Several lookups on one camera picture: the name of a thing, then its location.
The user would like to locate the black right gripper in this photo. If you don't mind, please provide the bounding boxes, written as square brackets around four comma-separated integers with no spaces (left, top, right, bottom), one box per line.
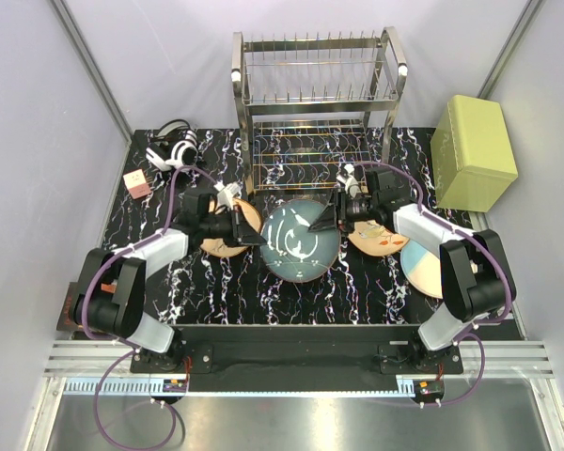
[305,188,377,238]

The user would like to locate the beige plate with bird drawing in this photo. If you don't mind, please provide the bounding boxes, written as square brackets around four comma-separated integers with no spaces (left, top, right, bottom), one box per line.
[348,221,409,257]

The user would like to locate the dark teal glazed plate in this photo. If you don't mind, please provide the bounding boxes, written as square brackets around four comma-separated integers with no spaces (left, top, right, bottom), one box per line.
[259,198,341,284]

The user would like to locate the cream and light blue plate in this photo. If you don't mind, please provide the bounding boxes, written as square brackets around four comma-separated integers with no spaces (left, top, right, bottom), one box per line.
[399,241,442,299]

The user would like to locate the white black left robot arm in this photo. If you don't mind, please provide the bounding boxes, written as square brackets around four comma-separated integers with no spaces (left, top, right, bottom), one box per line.
[69,188,265,372]

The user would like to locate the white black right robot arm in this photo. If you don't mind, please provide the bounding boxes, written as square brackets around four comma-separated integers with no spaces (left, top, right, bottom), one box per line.
[309,163,516,373]

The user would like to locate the steel two-tier dish rack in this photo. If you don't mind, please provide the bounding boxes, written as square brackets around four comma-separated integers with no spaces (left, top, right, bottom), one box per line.
[230,26,409,196]

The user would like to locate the black marbled table mat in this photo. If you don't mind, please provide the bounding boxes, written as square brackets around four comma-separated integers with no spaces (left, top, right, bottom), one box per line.
[102,128,472,325]

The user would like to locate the black and white headphones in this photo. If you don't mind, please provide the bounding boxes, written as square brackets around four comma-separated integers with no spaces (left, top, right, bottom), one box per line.
[145,118,204,179]

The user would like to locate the small pink cube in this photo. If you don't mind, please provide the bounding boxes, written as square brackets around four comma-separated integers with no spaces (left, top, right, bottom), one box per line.
[122,169,151,199]

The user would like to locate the lime green storage box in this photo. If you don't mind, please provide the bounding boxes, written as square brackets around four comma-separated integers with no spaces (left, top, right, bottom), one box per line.
[431,95,518,212]

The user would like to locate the dark orange book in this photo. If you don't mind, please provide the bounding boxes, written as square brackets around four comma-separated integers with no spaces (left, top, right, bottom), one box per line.
[55,282,83,332]

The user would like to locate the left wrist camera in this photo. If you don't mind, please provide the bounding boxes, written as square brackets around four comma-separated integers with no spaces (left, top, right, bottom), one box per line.
[214,182,242,210]

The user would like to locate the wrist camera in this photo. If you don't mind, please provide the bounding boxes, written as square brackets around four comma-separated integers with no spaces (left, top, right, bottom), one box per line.
[214,182,242,210]
[337,163,362,198]

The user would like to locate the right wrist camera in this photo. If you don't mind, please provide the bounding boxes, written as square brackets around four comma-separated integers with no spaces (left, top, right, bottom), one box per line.
[337,163,362,198]

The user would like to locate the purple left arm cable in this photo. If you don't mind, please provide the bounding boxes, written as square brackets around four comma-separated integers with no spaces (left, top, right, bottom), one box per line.
[77,164,227,446]

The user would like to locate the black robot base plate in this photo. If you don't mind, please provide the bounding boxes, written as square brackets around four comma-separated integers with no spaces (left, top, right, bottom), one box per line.
[130,323,465,392]

